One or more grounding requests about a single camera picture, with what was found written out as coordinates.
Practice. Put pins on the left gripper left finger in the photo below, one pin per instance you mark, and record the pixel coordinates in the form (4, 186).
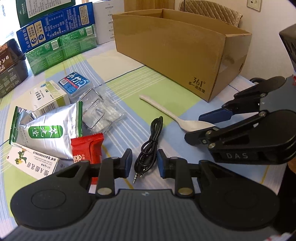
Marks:
(106, 172)

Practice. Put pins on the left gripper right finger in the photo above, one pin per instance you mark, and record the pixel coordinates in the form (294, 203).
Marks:
(183, 172)

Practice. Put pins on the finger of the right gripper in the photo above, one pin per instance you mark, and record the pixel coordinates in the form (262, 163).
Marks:
(245, 101)
(208, 135)

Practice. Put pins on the red candy packet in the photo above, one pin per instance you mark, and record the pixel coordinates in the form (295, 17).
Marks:
(87, 148)

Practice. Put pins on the clear bag of metal hooks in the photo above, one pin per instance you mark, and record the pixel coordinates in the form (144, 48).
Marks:
(99, 114)

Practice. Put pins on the white ointment box with plant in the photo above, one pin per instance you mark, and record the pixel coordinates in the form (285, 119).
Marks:
(36, 164)

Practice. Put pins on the silver green foil pouch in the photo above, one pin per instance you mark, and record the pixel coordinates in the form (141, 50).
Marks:
(51, 133)

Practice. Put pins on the brown cardboard box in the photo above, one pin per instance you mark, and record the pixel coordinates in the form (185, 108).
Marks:
(201, 54)

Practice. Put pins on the blue label floss box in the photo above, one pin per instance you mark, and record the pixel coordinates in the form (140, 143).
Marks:
(75, 85)

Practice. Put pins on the white green medicine box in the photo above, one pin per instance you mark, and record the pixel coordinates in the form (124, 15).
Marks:
(47, 97)

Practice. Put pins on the quilted brown chair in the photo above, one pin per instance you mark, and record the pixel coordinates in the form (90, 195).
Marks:
(212, 10)

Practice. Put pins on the light green carton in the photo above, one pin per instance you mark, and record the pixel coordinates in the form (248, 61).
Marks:
(62, 48)

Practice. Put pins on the blue carton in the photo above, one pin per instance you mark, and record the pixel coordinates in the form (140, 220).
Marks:
(55, 25)

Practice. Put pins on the white carton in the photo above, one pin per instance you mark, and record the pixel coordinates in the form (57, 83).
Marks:
(103, 11)

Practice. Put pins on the dark green carton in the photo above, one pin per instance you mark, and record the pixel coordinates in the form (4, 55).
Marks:
(31, 10)

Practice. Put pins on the beige wall socket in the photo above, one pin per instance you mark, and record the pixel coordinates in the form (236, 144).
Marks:
(254, 4)

